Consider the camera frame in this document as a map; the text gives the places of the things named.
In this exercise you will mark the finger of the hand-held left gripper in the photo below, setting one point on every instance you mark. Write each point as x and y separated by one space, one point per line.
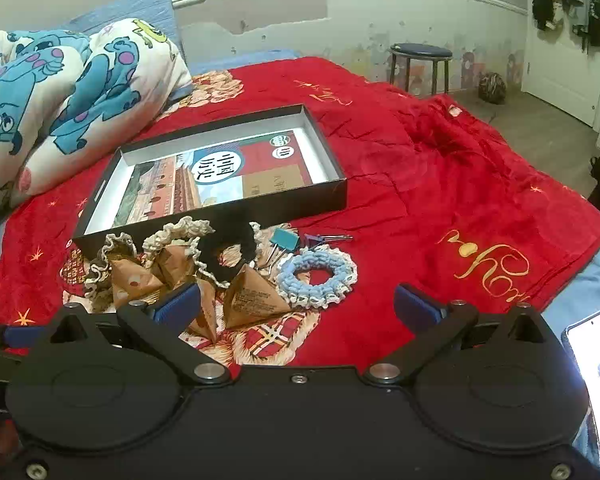
22 333

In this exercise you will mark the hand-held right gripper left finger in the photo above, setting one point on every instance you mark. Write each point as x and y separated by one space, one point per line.
175 304

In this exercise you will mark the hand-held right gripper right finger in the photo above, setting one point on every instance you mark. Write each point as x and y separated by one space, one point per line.
421 305

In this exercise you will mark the brown triangular paper packet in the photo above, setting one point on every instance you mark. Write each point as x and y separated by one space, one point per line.
172 266
130 282
205 316
252 301

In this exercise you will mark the black scrunchie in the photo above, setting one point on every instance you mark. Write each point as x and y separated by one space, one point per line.
232 247

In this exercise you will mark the light blue knitted scrunchie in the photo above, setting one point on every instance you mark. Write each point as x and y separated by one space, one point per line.
300 285

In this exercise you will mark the black shallow cardboard box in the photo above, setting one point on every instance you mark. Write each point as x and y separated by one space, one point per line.
330 187

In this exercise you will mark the cream and brown ruffled scrunchie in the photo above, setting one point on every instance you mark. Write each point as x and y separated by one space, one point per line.
97 260

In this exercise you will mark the dark blue binder clip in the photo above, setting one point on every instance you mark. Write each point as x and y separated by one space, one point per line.
325 239

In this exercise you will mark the red embroidered blanket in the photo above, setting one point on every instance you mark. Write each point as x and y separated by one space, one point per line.
430 185

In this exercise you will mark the teal binder clip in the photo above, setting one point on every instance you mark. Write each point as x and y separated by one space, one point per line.
285 238

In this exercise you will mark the printed card with red building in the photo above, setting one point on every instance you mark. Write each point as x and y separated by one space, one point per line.
215 175

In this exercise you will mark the white smartphone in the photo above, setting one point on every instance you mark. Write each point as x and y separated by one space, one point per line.
595 360

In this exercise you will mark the monster print pillow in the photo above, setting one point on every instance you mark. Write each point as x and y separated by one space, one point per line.
80 110

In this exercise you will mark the round stool with blue seat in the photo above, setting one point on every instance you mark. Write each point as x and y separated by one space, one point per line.
420 52

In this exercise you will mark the white door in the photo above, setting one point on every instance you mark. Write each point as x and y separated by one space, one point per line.
555 75

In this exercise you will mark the blue pillow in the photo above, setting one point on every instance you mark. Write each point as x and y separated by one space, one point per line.
125 12

